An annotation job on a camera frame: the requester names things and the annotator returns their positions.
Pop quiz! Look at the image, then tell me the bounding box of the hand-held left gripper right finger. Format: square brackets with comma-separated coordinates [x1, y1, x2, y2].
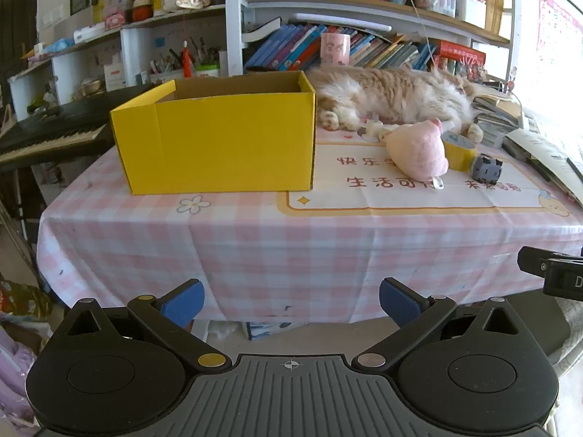
[353, 277, 533, 371]

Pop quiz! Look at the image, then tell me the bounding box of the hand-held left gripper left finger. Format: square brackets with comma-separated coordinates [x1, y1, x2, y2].
[48, 279, 232, 373]

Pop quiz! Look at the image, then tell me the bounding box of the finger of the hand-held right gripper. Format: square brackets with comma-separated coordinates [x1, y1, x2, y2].
[518, 246, 583, 302]

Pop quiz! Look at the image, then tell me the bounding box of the small grey toy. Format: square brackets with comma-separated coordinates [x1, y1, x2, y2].
[470, 155, 503, 183]

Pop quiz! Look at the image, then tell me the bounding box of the pink plush toy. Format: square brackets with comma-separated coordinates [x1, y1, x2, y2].
[385, 117, 449, 182]

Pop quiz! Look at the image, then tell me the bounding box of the yellow tape roll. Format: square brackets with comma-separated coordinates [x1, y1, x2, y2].
[439, 132, 478, 173]

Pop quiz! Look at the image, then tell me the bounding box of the yellow cardboard box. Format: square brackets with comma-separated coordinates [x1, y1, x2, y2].
[109, 70, 316, 196]

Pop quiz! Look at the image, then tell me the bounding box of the open notebook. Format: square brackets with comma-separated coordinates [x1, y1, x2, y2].
[501, 127, 583, 205]

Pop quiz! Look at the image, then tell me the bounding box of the stack of magazines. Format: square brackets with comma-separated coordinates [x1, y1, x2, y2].
[471, 93, 524, 149]

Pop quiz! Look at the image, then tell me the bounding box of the fluffy cream cat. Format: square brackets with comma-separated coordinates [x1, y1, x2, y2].
[306, 64, 490, 143]

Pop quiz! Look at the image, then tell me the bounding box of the black electronic keyboard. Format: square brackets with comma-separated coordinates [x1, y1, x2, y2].
[0, 83, 153, 169]

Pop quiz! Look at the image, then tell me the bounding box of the pen holder with pens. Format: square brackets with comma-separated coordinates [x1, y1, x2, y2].
[149, 39, 183, 85]

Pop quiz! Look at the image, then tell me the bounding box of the pink printed cup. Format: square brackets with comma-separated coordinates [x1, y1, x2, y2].
[320, 33, 351, 67]

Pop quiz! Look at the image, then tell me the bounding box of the row of leaning books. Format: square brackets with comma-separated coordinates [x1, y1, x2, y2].
[243, 23, 486, 74]

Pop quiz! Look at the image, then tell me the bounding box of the white bookshelf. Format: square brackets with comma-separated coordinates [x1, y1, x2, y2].
[7, 0, 524, 114]

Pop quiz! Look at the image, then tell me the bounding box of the wall poster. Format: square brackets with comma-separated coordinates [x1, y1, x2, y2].
[537, 0, 583, 110]

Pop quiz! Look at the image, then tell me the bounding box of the white cable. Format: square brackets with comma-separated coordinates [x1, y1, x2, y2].
[407, 0, 438, 71]

